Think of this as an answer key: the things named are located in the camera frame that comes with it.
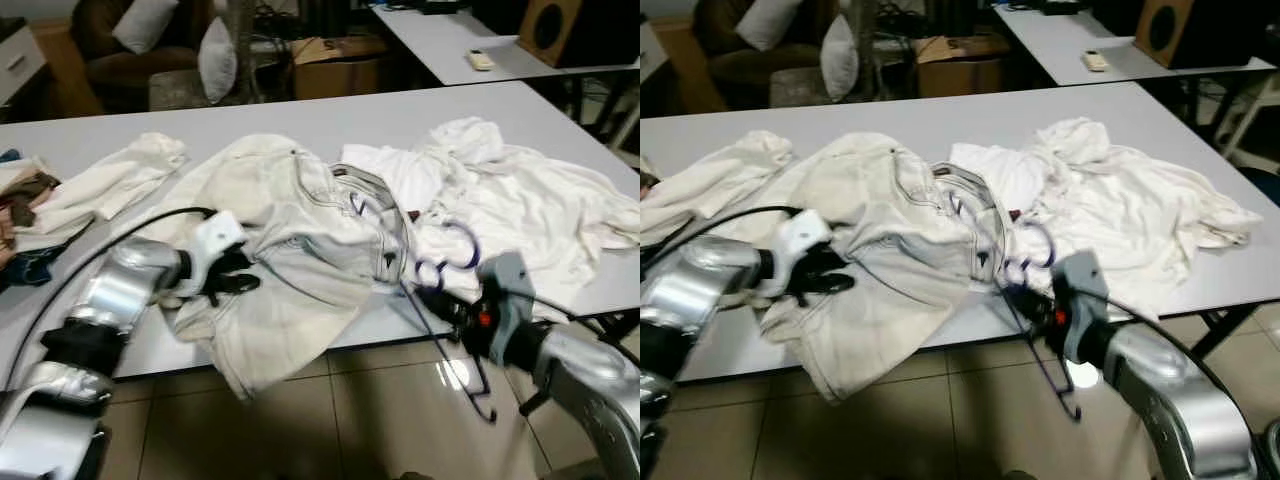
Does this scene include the purple clothes hanger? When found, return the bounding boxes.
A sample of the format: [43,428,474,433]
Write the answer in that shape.
[940,190,1086,424]
[348,190,501,426]

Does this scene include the cream denim trousers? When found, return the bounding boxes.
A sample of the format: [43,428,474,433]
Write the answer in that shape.
[755,132,1011,406]
[130,133,413,401]

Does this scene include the crumpled white shirt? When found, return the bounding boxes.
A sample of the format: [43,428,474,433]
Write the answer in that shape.
[945,116,1264,321]
[340,116,631,323]

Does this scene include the small cream garment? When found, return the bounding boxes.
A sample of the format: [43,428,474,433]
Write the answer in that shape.
[640,130,796,247]
[15,132,189,253]

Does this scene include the blue denim garment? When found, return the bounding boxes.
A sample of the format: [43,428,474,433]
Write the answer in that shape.
[0,245,67,294]

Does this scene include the white square pillow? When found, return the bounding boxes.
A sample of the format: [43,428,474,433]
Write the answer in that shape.
[112,0,182,56]
[735,0,802,54]
[197,15,239,105]
[820,13,862,102]

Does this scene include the open cardboard box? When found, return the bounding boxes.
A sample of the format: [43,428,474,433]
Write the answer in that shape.
[915,35,1012,99]
[290,35,391,101]

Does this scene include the brown sofa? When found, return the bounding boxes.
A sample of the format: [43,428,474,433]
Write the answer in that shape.
[70,0,231,111]
[690,0,851,111]

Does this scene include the brown folded cloth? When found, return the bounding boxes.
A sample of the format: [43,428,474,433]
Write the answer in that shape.
[0,150,63,266]

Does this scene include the brown wooden cabinet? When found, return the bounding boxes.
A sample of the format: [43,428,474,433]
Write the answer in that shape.
[30,20,102,117]
[650,20,727,114]

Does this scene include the white drawer cabinet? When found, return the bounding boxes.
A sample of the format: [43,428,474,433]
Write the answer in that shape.
[0,20,48,106]
[640,20,669,87]

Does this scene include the wooden speaker with black cone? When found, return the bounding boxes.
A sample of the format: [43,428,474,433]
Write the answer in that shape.
[517,0,641,69]
[1133,0,1267,70]

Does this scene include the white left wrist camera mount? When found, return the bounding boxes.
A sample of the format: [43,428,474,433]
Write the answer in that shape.
[775,208,833,286]
[186,212,247,292]

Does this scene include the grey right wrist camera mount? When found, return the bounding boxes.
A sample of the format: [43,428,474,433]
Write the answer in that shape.
[1050,250,1107,364]
[478,252,537,367]

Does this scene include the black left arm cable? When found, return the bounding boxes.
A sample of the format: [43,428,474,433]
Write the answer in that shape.
[640,205,801,271]
[0,206,217,391]

